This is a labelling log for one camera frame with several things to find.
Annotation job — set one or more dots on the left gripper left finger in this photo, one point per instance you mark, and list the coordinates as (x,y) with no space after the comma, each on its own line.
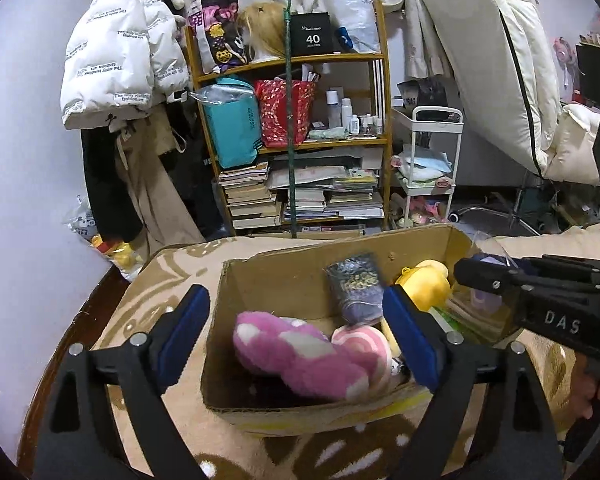
(79,438)

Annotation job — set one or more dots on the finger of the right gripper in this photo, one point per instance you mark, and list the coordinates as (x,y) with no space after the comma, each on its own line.
(489,274)

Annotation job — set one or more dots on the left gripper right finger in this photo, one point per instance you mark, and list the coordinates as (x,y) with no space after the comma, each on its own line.
(488,417)

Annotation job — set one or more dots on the clear bag with purple item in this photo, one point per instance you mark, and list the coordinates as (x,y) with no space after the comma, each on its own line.
(476,300)

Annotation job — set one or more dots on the yellow plush toy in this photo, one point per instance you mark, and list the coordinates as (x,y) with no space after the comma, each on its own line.
(426,283)

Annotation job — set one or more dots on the green snack packet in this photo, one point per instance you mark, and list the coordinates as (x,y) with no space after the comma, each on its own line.
(446,322)

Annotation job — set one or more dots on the black white plush toy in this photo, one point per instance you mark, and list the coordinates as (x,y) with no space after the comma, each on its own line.
(399,370)

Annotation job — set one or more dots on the white rolling cart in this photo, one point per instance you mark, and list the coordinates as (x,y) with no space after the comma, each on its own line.
(427,176)

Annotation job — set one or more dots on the pink cube plush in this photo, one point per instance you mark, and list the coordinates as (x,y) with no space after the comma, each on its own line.
(368,340)

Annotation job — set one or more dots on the plastic bag of toys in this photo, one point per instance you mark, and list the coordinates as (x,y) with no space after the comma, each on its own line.
(81,222)

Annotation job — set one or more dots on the pink white plush toy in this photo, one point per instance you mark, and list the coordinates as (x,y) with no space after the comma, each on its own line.
(302,357)

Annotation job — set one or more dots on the open cardboard box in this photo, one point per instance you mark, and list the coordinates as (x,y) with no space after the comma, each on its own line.
(292,282)

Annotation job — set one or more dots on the beige hanging coat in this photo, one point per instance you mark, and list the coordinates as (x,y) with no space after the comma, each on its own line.
(164,218)

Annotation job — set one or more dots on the wooden bookshelf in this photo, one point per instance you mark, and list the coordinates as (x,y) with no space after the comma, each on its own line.
(342,168)

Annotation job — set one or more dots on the cream folded mattress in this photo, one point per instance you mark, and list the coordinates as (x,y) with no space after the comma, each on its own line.
(508,82)

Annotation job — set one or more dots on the stack of books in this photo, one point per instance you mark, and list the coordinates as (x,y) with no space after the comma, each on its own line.
(251,204)

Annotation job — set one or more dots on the red patterned gift bag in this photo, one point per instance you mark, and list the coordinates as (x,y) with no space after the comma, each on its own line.
(271,96)

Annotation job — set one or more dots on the green pole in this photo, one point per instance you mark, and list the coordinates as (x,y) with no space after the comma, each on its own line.
(290,123)

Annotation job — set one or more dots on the black box with 40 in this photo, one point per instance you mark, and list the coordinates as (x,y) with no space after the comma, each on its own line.
(311,34)

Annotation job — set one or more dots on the teal bag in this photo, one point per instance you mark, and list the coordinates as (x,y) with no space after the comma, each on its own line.
(233,118)

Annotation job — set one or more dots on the blonde wig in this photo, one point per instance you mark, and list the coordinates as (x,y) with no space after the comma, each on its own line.
(263,29)

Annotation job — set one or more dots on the colourful anime bag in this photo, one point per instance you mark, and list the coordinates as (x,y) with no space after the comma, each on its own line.
(214,24)

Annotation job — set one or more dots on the white puffer jacket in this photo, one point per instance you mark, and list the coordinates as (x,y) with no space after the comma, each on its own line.
(122,59)

